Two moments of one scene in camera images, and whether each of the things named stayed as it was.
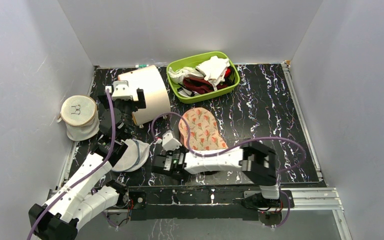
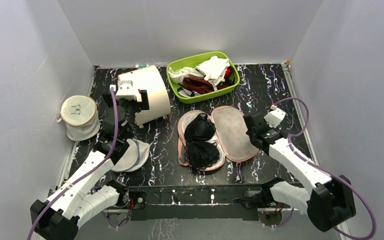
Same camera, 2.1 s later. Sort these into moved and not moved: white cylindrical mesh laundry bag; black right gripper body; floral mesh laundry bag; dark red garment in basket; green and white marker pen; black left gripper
Moved: black right gripper body; floral mesh laundry bag
Not moved: white cylindrical mesh laundry bag; green and white marker pen; dark red garment in basket; black left gripper
